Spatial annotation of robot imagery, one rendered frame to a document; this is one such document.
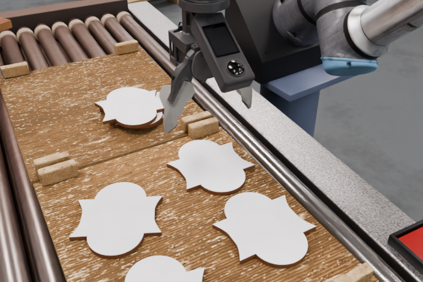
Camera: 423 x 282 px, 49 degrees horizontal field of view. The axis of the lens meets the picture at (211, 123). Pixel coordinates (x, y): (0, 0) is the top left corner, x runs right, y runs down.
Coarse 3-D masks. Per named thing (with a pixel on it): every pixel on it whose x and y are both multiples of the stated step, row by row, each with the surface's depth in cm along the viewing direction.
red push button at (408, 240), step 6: (420, 228) 67; (408, 234) 66; (414, 234) 66; (420, 234) 66; (402, 240) 65; (408, 240) 65; (414, 240) 65; (420, 240) 65; (408, 246) 65; (414, 246) 65; (420, 246) 65; (414, 252) 64; (420, 252) 64; (420, 258) 63
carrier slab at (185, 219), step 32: (128, 160) 80; (160, 160) 80; (64, 192) 73; (96, 192) 73; (160, 192) 73; (192, 192) 73; (256, 192) 73; (64, 224) 67; (160, 224) 67; (192, 224) 67; (320, 224) 67; (64, 256) 62; (96, 256) 62; (128, 256) 62; (192, 256) 62; (224, 256) 62; (320, 256) 62; (352, 256) 62
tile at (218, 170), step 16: (192, 144) 82; (208, 144) 82; (224, 144) 82; (176, 160) 78; (192, 160) 78; (208, 160) 78; (224, 160) 78; (240, 160) 78; (192, 176) 75; (208, 176) 75; (224, 176) 75; (240, 176) 75; (208, 192) 73; (224, 192) 72
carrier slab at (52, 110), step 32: (64, 64) 111; (96, 64) 111; (128, 64) 111; (32, 96) 98; (64, 96) 98; (96, 96) 98; (32, 128) 88; (64, 128) 88; (96, 128) 88; (128, 128) 88; (160, 128) 88; (32, 160) 80; (96, 160) 80
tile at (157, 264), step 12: (144, 264) 60; (156, 264) 60; (168, 264) 60; (180, 264) 60; (132, 276) 58; (144, 276) 58; (156, 276) 58; (168, 276) 58; (180, 276) 58; (192, 276) 58
